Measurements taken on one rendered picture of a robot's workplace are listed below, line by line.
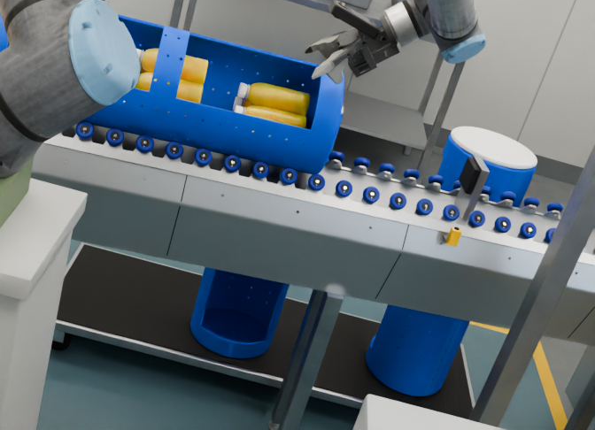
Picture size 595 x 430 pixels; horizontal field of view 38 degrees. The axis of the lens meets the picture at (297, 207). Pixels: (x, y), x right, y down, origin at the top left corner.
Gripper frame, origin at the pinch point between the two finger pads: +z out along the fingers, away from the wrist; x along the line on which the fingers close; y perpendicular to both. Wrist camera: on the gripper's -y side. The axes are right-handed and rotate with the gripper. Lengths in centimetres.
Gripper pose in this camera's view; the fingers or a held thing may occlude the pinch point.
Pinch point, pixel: (305, 62)
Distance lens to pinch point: 198.7
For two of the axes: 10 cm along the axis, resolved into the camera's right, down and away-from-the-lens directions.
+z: -8.9, 4.2, 1.7
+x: -0.9, -5.3, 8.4
